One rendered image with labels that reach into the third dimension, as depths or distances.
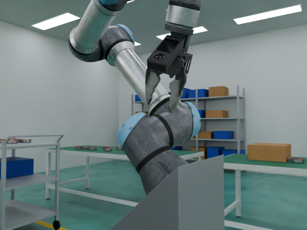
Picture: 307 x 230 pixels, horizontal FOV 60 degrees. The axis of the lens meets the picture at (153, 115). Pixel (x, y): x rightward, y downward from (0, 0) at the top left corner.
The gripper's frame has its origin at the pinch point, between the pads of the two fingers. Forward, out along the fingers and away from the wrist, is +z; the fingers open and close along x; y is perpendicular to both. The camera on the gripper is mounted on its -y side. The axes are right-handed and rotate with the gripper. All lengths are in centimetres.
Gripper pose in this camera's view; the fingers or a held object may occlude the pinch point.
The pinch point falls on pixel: (159, 105)
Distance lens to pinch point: 69.6
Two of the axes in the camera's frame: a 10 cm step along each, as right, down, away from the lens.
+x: -8.9, -3.3, 3.3
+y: 4.2, -2.6, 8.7
